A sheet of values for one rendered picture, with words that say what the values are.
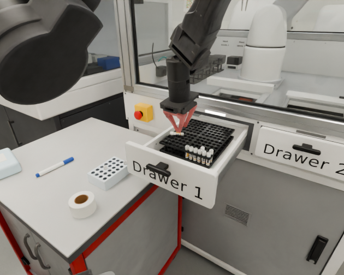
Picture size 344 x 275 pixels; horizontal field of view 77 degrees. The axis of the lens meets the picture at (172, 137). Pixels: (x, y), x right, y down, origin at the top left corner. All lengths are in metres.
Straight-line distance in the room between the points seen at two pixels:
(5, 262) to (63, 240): 1.11
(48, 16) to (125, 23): 0.82
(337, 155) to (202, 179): 0.43
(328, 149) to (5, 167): 1.05
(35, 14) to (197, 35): 0.32
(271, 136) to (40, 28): 0.71
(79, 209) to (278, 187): 0.69
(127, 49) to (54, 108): 0.51
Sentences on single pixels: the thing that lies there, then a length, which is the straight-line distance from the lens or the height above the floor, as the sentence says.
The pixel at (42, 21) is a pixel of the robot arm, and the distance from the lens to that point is 0.19.
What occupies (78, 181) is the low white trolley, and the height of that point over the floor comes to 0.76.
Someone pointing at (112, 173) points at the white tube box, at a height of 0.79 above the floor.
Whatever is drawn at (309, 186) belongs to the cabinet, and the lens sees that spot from 0.91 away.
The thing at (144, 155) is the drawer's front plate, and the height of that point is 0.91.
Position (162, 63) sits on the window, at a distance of 0.93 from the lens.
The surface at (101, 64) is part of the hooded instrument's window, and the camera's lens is 1.45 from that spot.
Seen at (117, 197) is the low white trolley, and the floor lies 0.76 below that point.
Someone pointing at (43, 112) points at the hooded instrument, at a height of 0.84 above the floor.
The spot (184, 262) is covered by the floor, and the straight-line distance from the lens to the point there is 1.47.
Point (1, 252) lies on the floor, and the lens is 1.82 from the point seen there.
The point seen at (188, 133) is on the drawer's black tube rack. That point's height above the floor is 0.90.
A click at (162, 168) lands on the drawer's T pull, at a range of 0.56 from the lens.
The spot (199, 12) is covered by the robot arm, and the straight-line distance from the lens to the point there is 0.45.
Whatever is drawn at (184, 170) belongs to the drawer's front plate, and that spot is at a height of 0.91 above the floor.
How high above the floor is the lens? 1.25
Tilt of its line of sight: 29 degrees down
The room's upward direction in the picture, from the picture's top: straight up
